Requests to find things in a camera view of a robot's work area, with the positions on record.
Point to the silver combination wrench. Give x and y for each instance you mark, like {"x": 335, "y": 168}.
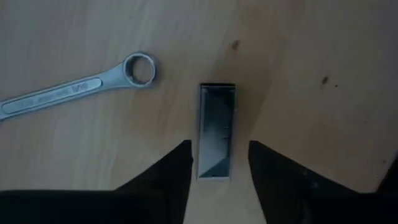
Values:
{"x": 62, "y": 93}

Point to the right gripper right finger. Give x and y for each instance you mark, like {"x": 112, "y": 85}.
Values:
{"x": 289, "y": 193}

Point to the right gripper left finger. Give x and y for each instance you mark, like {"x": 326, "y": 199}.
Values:
{"x": 161, "y": 193}

